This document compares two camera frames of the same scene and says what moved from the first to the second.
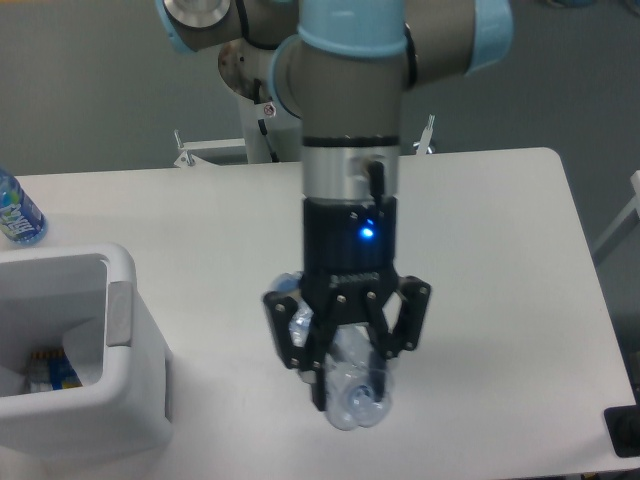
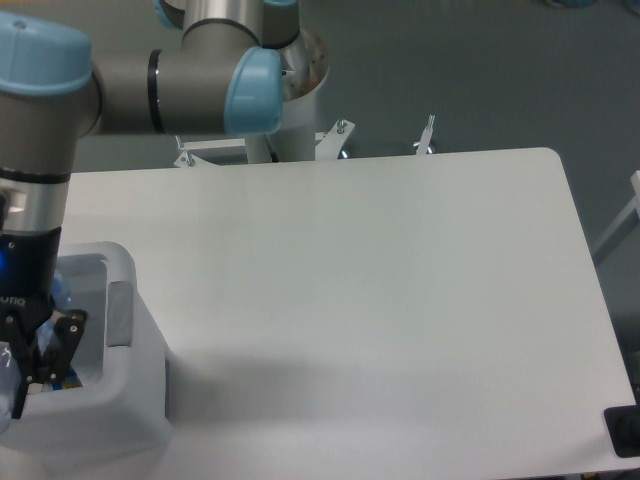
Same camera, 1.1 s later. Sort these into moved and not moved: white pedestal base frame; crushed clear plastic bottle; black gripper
Moved: black gripper; crushed clear plastic bottle
Not moved: white pedestal base frame
